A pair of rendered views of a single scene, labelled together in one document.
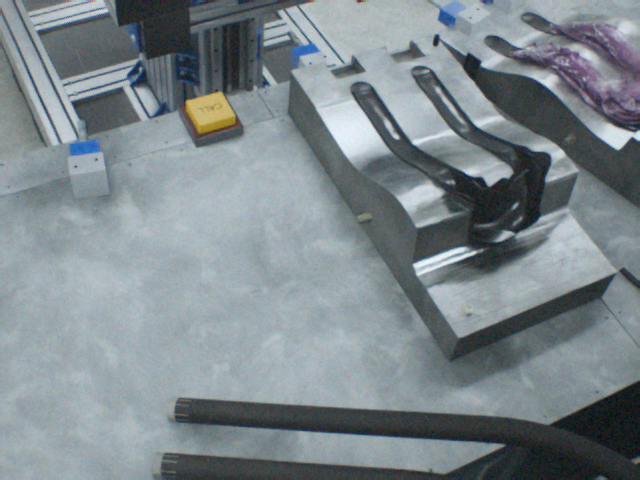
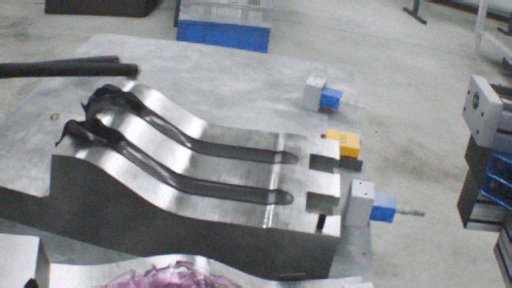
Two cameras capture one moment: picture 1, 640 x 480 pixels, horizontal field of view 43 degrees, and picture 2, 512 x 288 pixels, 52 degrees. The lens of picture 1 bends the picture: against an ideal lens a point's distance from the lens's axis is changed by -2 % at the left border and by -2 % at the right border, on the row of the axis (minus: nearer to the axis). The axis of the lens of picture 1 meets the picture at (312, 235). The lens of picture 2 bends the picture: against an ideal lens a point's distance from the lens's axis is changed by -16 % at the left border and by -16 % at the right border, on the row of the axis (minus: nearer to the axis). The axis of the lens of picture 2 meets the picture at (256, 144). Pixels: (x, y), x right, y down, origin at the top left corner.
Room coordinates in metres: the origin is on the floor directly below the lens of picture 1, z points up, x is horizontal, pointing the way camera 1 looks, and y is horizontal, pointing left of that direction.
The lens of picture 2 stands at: (1.35, -0.72, 1.30)
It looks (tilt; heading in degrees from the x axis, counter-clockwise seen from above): 27 degrees down; 124
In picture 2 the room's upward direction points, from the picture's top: 9 degrees clockwise
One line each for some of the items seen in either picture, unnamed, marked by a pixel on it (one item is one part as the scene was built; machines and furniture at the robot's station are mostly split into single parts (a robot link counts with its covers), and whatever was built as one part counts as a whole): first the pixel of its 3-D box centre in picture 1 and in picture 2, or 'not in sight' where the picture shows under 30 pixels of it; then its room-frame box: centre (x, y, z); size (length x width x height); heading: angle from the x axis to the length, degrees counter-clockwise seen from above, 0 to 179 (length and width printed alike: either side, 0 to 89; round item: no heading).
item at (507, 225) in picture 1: (451, 135); (170, 140); (0.85, -0.18, 0.92); 0.35 x 0.16 x 0.09; 31
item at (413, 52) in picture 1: (402, 60); (320, 215); (1.06, -0.11, 0.87); 0.05 x 0.05 x 0.04; 31
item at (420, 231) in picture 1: (444, 168); (159, 166); (0.84, -0.18, 0.87); 0.50 x 0.26 x 0.14; 31
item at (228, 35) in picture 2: not in sight; (223, 30); (-1.09, 2.35, 0.11); 0.61 x 0.41 x 0.22; 37
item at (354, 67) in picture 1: (343, 75); (322, 175); (1.01, -0.02, 0.87); 0.05 x 0.05 x 0.04; 31
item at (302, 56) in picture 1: (304, 55); (387, 208); (1.10, 0.05, 0.83); 0.13 x 0.05 x 0.05; 30
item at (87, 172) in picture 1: (85, 152); (335, 99); (0.82, 0.35, 0.83); 0.13 x 0.05 x 0.05; 21
